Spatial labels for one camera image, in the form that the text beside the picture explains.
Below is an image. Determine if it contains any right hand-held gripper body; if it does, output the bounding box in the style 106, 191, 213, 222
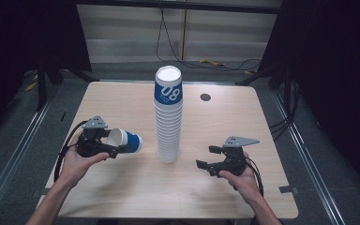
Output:
213, 135, 261, 178

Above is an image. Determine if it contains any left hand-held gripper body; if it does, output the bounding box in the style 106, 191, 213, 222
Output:
75, 114, 120, 159

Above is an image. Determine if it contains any blue banded paper cup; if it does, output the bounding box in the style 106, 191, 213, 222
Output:
105, 127, 144, 155

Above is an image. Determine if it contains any stack of white paper cups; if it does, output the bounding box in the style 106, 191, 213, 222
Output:
153, 65, 184, 164

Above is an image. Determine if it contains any person's right hand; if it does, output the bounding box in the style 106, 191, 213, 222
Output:
217, 151, 263, 205

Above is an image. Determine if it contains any person's left hand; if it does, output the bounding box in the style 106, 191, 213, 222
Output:
56, 130, 111, 189

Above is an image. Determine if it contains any grey tape tab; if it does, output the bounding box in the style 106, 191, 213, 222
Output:
277, 185, 299, 195
31, 187, 52, 199

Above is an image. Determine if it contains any black metal stand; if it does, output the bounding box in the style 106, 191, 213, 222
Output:
35, 55, 100, 113

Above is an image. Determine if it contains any yellow scrap on floor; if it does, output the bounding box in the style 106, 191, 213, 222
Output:
198, 58, 227, 68

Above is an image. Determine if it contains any black curtain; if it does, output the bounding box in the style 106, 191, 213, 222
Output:
0, 0, 92, 139
257, 0, 360, 191

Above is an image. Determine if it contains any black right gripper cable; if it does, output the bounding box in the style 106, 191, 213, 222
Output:
244, 156, 265, 198

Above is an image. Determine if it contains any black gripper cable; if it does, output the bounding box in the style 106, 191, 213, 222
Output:
244, 156, 265, 198
53, 119, 89, 183

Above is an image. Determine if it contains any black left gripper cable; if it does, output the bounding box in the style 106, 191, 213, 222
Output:
53, 119, 89, 183

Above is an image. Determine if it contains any black floor cable bundle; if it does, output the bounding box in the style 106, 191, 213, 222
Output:
267, 73, 302, 143

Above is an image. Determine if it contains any metal floor rail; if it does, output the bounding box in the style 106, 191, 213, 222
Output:
271, 89, 348, 225
0, 98, 54, 217

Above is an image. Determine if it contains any black hanging wall cable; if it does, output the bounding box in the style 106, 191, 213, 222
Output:
155, 7, 263, 72

